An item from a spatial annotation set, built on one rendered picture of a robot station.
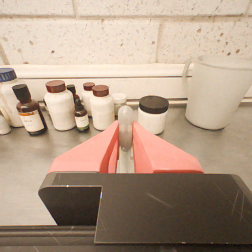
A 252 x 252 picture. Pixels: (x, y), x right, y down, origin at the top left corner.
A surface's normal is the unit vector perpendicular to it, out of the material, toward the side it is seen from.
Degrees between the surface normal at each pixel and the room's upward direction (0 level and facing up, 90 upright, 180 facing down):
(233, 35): 90
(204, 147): 0
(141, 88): 90
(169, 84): 90
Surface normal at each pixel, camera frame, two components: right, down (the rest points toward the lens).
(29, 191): 0.00, -0.82
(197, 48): 0.05, 0.58
